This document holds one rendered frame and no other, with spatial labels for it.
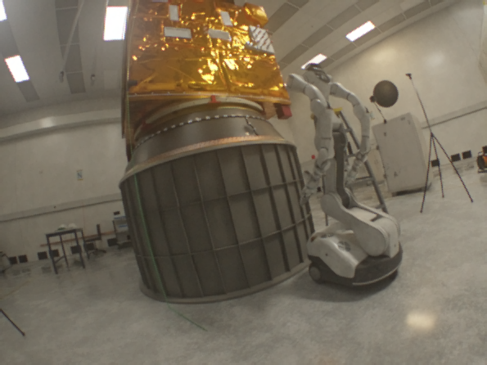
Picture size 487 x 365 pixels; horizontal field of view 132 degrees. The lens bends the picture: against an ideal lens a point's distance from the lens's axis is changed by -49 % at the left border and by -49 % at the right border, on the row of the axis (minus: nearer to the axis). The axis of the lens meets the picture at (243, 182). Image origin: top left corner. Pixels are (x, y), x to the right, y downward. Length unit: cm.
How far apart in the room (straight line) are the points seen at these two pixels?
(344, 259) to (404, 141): 344
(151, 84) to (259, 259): 177
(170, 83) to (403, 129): 395
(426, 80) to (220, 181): 803
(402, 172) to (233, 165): 355
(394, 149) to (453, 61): 526
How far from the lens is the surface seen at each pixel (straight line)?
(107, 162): 740
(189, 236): 165
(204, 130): 180
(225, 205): 159
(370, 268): 130
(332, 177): 146
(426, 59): 888
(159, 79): 206
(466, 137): 838
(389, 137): 453
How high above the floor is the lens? 74
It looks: 4 degrees up
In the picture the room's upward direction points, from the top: 13 degrees counter-clockwise
